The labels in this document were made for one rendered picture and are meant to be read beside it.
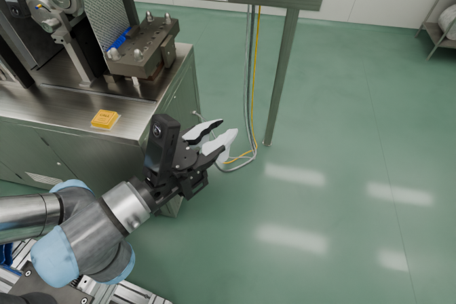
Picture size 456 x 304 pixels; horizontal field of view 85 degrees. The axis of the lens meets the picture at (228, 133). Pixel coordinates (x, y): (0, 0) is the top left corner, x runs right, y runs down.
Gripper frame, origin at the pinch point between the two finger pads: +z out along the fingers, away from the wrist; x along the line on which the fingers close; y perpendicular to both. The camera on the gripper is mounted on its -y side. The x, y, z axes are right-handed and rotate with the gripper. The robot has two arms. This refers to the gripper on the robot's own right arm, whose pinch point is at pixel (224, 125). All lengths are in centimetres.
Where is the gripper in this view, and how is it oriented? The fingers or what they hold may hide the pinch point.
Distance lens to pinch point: 49.4
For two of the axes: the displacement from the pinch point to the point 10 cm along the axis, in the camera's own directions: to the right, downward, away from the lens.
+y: 0.9, 7.1, 6.9
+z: 7.1, -5.3, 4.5
